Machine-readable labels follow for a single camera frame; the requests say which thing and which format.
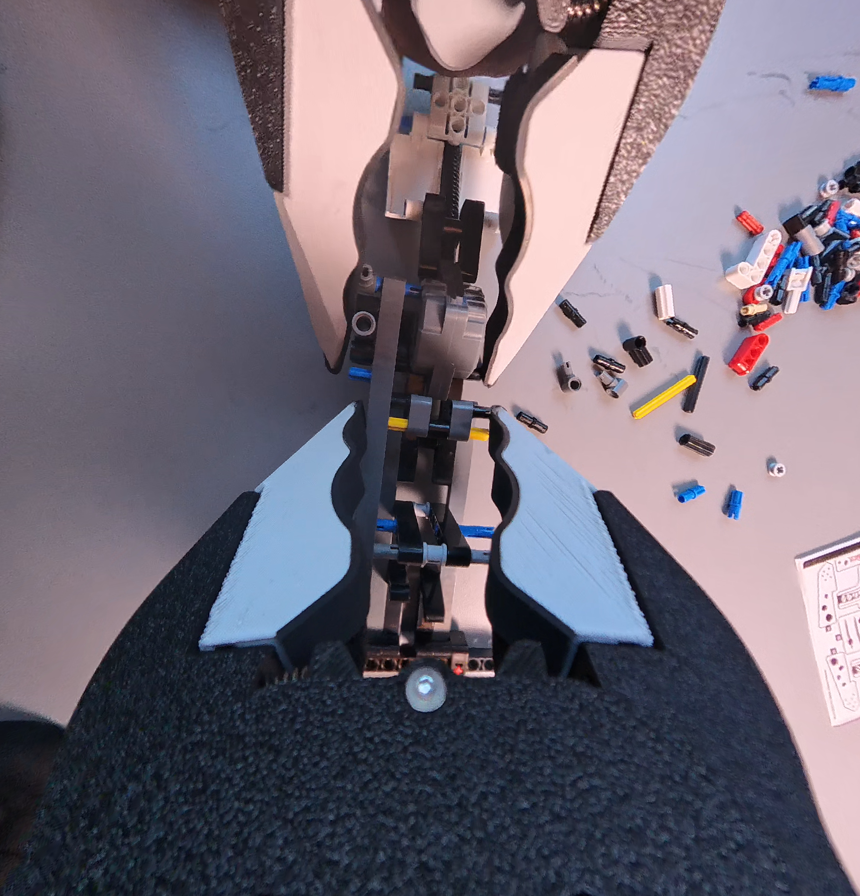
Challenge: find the yellow toy brick axle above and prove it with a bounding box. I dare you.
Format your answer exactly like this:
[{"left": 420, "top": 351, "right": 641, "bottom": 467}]
[{"left": 632, "top": 375, "right": 697, "bottom": 420}]

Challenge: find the grey desk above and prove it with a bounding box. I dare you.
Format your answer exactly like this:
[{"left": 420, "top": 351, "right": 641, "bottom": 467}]
[{"left": 0, "top": 0, "right": 860, "bottom": 896}]

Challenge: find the toy brick vehicle chassis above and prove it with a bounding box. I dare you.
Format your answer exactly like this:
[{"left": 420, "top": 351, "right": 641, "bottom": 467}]
[{"left": 346, "top": 70, "right": 504, "bottom": 679}]

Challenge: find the black toy brick axle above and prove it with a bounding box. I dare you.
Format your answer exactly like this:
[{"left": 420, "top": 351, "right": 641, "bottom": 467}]
[{"left": 682, "top": 355, "right": 711, "bottom": 414}]

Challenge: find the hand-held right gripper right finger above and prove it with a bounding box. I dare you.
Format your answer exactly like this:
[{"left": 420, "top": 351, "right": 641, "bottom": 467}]
[{"left": 485, "top": 405, "right": 655, "bottom": 676}]

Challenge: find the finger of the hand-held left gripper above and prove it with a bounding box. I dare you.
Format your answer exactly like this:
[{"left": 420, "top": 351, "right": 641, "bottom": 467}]
[
  {"left": 273, "top": 0, "right": 406, "bottom": 373},
  {"left": 480, "top": 48, "right": 649, "bottom": 389}
]

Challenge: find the white printed sticker sheet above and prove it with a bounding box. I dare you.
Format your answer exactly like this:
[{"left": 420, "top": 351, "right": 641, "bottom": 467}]
[{"left": 794, "top": 528, "right": 860, "bottom": 728}]

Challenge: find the red short toy brick beam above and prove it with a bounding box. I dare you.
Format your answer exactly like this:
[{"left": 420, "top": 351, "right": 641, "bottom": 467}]
[{"left": 727, "top": 334, "right": 770, "bottom": 375}]

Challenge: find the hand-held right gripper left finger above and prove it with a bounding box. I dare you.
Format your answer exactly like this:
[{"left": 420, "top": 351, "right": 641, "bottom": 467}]
[{"left": 197, "top": 401, "right": 368, "bottom": 673}]

